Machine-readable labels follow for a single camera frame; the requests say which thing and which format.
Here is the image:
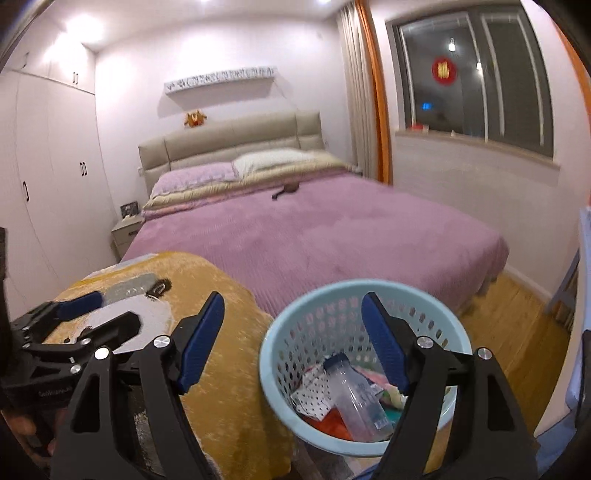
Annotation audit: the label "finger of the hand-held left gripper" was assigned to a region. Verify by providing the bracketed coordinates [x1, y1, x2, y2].
[9, 291, 103, 343]
[23, 311, 141, 366]

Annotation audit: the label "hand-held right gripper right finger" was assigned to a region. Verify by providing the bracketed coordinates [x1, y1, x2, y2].
[361, 292, 540, 480]

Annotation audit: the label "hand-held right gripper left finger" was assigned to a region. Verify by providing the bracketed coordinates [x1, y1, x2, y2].
[50, 291, 226, 480]

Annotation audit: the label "pink green packet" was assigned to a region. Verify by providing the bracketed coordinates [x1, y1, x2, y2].
[358, 364, 407, 411]

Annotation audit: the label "clear bottle with blue cap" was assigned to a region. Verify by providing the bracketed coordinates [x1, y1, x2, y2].
[322, 353, 394, 443]

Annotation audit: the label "pale blue perforated basket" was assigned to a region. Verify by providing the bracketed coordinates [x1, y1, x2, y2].
[259, 278, 474, 457]

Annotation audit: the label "white heart-patterned pouch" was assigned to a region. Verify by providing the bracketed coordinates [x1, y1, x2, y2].
[290, 364, 342, 418]

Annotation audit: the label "orange plastic bag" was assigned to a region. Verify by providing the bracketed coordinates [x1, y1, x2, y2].
[302, 408, 354, 439]

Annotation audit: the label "person's left hand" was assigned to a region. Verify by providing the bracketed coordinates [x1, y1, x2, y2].
[0, 408, 58, 457]

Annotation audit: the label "yellow printed blanket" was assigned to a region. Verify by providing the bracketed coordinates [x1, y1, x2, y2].
[41, 251, 296, 480]

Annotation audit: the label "grey nightstand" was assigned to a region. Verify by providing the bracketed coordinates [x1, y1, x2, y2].
[111, 215, 145, 259]

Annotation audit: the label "purple bedspread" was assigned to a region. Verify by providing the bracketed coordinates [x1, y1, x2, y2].
[117, 173, 511, 319]

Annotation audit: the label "white wardrobe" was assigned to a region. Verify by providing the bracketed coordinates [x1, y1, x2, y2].
[0, 28, 118, 319]

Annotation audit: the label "purple pillow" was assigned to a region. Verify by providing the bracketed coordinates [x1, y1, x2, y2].
[150, 161, 241, 197]

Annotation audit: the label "beige folded quilt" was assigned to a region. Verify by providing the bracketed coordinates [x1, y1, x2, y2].
[141, 154, 361, 217]

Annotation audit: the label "white patterned pillow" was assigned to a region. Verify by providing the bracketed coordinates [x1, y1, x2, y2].
[231, 148, 319, 178]

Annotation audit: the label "beige padded headboard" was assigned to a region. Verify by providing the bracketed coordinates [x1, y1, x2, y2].
[139, 111, 322, 197]

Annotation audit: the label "orange curtain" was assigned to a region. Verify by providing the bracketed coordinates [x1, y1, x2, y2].
[355, 0, 393, 185]

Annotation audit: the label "grey sheer curtain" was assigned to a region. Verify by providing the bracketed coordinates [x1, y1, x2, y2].
[336, 0, 377, 178]

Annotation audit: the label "red round window decal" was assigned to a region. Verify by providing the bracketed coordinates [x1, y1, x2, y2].
[431, 56, 455, 86]

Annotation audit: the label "grey framed window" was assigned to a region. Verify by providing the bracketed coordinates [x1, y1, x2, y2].
[385, 0, 561, 160]

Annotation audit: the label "white decorated wall shelf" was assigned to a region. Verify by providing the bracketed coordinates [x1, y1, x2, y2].
[164, 66, 278, 96]

